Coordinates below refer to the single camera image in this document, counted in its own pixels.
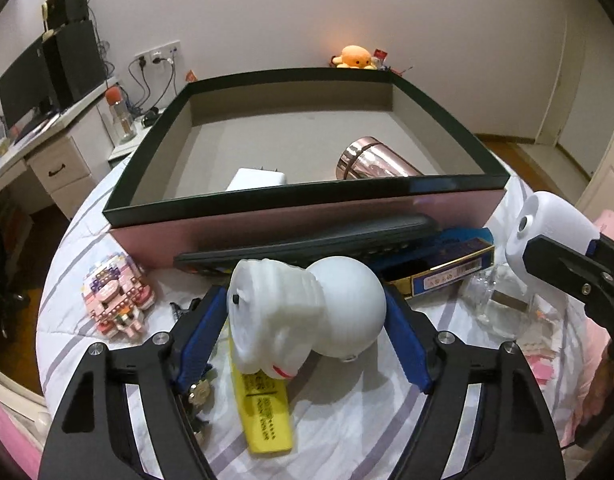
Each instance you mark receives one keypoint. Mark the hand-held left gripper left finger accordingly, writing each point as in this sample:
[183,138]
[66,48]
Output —
[206,325]

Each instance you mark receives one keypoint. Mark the black office chair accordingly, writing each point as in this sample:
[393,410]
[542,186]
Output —
[2,270]

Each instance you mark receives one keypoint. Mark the white charger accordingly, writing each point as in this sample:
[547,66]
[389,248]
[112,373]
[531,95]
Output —
[257,180]

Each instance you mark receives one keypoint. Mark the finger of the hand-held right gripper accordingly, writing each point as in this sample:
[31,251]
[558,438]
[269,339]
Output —
[562,265]
[609,245]

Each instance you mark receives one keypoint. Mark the white desk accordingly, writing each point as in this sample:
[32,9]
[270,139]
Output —
[17,150]

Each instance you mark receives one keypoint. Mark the small black speaker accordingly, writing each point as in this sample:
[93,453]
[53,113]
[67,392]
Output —
[67,7]

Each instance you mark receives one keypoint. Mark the white nightstand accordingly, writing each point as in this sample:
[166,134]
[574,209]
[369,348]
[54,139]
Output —
[127,145]

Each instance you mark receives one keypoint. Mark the white drawer cabinet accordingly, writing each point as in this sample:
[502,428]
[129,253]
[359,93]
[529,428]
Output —
[62,175]

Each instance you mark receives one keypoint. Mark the orange plush toy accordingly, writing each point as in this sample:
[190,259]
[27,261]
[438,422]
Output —
[354,57]

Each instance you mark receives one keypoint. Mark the pink building block toy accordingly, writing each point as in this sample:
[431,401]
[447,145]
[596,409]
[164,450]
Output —
[112,295]

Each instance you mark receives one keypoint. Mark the pink paper cards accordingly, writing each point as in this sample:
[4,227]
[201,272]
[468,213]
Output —
[542,365]

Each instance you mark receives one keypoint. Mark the white bed frame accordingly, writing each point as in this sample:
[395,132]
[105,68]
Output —
[22,395]

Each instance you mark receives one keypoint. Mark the pink blanket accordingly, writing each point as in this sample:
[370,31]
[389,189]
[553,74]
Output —
[12,440]

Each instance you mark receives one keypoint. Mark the black remote control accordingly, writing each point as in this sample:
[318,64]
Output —
[312,245]

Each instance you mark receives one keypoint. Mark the white wall power outlet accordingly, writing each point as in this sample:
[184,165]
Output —
[157,53]

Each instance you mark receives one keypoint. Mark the white door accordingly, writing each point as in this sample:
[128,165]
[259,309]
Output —
[612,180]

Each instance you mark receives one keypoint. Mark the key bunch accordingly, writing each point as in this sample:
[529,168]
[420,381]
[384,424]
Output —
[199,391]

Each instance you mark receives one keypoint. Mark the large pink box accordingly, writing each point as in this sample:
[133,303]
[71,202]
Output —
[307,212]

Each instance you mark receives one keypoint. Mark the striped white bed sheet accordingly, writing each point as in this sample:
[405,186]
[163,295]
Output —
[347,410]

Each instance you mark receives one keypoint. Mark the black computer monitor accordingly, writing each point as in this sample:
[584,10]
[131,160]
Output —
[24,90]

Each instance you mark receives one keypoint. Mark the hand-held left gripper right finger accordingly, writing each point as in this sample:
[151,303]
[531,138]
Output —
[409,342]

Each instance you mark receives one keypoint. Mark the bottle with orange cap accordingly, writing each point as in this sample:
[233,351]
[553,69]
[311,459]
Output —
[121,115]

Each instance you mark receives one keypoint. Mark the navy box with gold edge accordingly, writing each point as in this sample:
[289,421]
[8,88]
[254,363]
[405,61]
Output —
[452,271]

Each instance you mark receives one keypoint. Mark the white round-headed toy figure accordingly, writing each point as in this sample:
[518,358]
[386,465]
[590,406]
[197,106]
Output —
[347,300]

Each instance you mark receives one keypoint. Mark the yellow highlighter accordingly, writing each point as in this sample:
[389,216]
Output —
[267,420]

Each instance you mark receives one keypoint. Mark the large black speaker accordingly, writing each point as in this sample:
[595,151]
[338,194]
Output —
[77,60]

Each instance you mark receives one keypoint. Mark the rose gold metal cup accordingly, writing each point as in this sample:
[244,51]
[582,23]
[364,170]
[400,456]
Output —
[377,160]

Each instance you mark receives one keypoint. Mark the white infrared thermometer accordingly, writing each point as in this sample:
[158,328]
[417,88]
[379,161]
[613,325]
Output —
[552,220]

